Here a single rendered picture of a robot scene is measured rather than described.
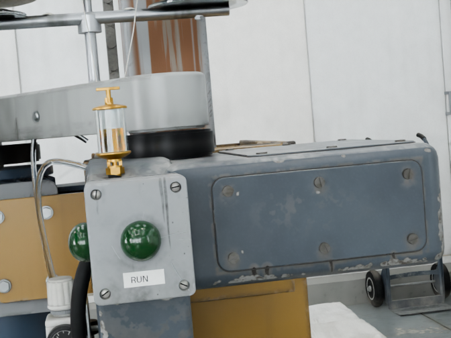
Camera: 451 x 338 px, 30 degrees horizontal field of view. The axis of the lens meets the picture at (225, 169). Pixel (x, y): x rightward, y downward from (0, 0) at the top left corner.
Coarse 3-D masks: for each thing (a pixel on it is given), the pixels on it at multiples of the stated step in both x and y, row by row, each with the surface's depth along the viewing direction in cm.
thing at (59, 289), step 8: (48, 280) 87; (56, 280) 86; (64, 280) 86; (72, 280) 87; (48, 288) 87; (56, 288) 86; (64, 288) 86; (48, 296) 87; (56, 296) 86; (64, 296) 86; (48, 304) 87; (56, 304) 86; (64, 304) 86; (88, 304) 88; (56, 312) 87; (64, 312) 86; (88, 312) 86; (48, 320) 86; (56, 320) 86; (64, 320) 86; (88, 320) 85; (48, 328) 86; (88, 328) 85; (88, 336) 85
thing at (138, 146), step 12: (168, 132) 78; (180, 132) 78; (192, 132) 79; (204, 132) 79; (132, 144) 79; (144, 144) 78; (156, 144) 78; (168, 144) 78; (180, 144) 78; (192, 144) 78; (204, 144) 79; (132, 156) 79; (144, 156) 78; (156, 156) 78; (168, 156) 78; (180, 156) 78; (192, 156) 79
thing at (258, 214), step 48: (288, 144) 89; (336, 144) 78; (384, 144) 71; (192, 192) 67; (240, 192) 68; (288, 192) 68; (336, 192) 69; (384, 192) 69; (432, 192) 70; (192, 240) 67; (240, 240) 68; (288, 240) 68; (336, 240) 69; (384, 240) 70; (432, 240) 70; (144, 336) 66; (192, 336) 67
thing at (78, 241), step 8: (80, 224) 63; (72, 232) 62; (80, 232) 62; (72, 240) 62; (80, 240) 62; (88, 240) 62; (72, 248) 62; (80, 248) 62; (88, 248) 62; (80, 256) 62; (88, 256) 62
